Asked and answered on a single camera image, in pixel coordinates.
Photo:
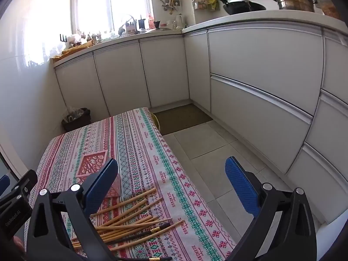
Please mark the orange bottle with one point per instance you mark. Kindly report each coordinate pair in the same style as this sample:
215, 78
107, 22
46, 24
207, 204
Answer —
150, 21

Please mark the brown floor mat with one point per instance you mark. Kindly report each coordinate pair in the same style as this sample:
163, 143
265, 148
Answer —
182, 118

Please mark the glass jar red contents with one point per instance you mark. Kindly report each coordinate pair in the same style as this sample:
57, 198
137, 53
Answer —
329, 6

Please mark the kitchen window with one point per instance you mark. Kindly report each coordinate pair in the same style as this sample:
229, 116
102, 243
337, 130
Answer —
108, 2

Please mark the white kettle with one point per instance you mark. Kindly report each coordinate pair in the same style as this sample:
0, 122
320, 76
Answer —
179, 21

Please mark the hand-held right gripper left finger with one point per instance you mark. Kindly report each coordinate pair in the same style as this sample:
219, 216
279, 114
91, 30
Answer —
100, 187

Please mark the yellow cloth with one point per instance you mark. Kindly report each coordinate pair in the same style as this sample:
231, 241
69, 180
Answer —
73, 50

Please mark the patterned striped tablecloth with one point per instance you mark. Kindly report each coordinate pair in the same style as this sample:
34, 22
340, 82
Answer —
152, 163

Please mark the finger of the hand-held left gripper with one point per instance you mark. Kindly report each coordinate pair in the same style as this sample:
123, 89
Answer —
4, 183
24, 182

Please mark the pink lattice chopstick holder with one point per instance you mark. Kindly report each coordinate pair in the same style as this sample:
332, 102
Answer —
91, 164

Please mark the white kitchen base cabinets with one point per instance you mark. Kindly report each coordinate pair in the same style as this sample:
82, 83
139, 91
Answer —
258, 59

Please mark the dark trash bin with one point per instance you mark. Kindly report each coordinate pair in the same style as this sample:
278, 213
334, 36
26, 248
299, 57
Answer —
77, 122

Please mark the black wok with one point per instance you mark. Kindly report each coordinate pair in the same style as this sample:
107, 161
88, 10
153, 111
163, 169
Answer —
242, 6

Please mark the wall rack with packets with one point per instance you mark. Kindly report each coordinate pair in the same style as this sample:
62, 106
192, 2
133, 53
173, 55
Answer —
205, 4

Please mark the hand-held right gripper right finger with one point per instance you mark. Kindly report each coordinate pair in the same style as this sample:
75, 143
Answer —
242, 187

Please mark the countertop utensil rack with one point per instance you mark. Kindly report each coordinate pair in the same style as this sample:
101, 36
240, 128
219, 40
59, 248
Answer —
130, 25

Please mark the pile of wooden chopsticks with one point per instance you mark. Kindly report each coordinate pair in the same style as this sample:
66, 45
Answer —
130, 224

